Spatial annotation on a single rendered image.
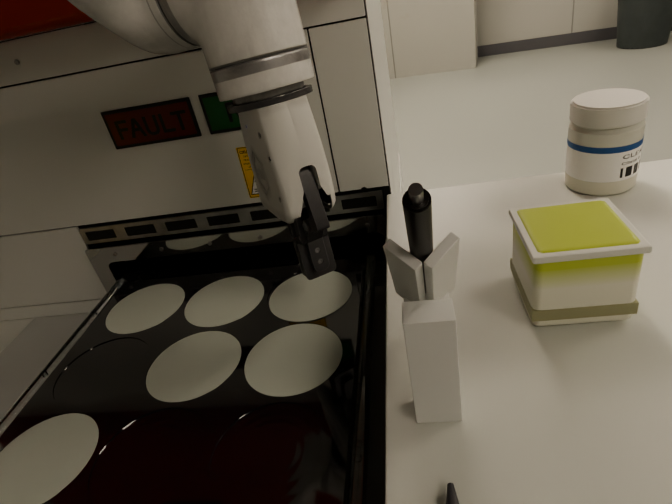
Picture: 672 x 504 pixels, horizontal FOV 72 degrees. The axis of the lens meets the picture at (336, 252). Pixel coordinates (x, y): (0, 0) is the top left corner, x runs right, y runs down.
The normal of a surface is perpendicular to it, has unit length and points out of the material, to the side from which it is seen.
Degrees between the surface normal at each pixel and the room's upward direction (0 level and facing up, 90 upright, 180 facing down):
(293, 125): 73
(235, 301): 0
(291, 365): 0
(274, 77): 82
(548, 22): 90
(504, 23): 90
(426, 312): 0
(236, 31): 83
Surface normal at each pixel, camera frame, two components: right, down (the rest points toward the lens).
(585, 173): -0.72, 0.47
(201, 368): -0.18, -0.84
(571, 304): -0.09, 0.53
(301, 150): 0.38, 0.22
